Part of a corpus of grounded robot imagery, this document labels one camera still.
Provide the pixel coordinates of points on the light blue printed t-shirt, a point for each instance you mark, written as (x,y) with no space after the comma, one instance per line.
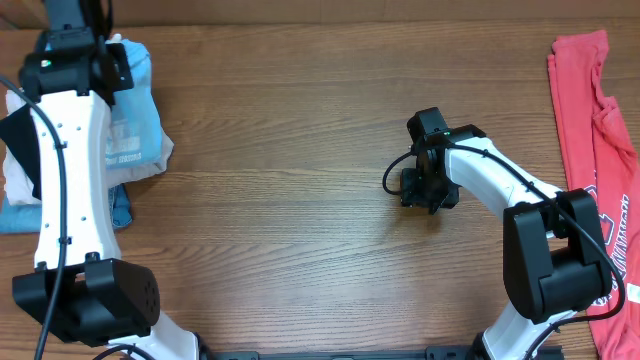
(135,133)

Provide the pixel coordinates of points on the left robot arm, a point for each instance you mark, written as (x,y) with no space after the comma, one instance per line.
(81,290)

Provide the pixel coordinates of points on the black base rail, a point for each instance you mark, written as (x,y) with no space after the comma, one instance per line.
(340,355)

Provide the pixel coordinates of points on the red t-shirt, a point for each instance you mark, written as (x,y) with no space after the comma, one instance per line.
(598,156)

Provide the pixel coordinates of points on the folded blue jeans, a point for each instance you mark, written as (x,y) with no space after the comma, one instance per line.
(21,219)

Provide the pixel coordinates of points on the folded beige garment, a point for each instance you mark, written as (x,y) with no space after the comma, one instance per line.
(18,186)

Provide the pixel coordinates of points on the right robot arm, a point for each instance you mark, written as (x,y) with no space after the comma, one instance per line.
(555,263)

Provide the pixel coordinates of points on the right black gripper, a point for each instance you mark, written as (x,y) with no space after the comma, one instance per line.
(411,198)

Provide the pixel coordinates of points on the folded black garment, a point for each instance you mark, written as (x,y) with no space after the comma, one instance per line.
(19,134)

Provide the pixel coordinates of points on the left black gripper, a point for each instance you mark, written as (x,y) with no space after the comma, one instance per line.
(115,50)

